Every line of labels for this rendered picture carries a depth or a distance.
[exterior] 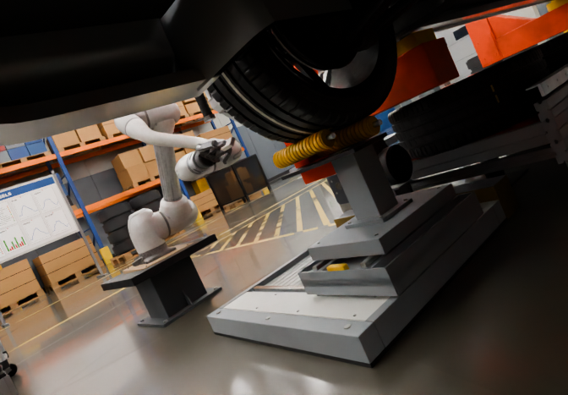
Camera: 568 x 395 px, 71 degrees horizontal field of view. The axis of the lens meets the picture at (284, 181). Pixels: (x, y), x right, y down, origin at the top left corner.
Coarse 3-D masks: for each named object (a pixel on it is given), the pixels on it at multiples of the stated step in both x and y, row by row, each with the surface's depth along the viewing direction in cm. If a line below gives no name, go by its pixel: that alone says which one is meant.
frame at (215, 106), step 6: (324, 72) 149; (330, 72) 147; (324, 78) 147; (330, 78) 147; (210, 96) 121; (210, 102) 122; (216, 102) 119; (216, 108) 122; (222, 108) 121; (228, 114) 123; (234, 120) 126
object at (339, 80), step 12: (264, 36) 98; (276, 48) 122; (372, 48) 127; (288, 60) 124; (360, 60) 131; (372, 60) 125; (300, 72) 132; (312, 72) 133; (336, 72) 141; (348, 72) 135; (360, 72) 128; (372, 72) 120; (312, 84) 104; (324, 84) 135; (336, 84) 138; (348, 84) 130; (360, 84) 116
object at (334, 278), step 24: (432, 216) 120; (456, 216) 117; (408, 240) 111; (432, 240) 108; (312, 264) 128; (336, 264) 112; (360, 264) 103; (384, 264) 103; (408, 264) 101; (312, 288) 122; (336, 288) 113; (360, 288) 105; (384, 288) 99
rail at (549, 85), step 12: (564, 72) 142; (540, 84) 128; (552, 84) 134; (564, 84) 146; (552, 96) 131; (564, 96) 139; (540, 108) 129; (552, 108) 129; (564, 108) 134; (540, 120) 131
